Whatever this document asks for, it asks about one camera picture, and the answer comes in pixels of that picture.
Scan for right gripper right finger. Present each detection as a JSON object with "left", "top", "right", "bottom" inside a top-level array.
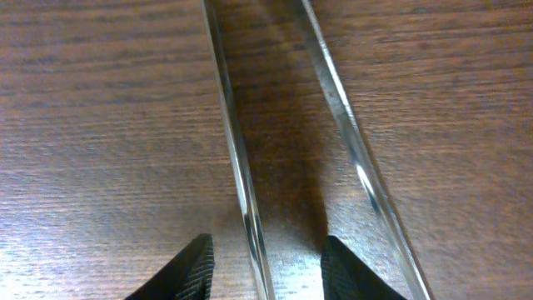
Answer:
[{"left": 321, "top": 236, "right": 406, "bottom": 300}]

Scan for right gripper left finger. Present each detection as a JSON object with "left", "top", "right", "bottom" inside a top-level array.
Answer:
[{"left": 126, "top": 233, "right": 215, "bottom": 300}]

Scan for steel tongs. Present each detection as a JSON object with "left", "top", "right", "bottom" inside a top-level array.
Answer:
[{"left": 202, "top": 1, "right": 433, "bottom": 299}]

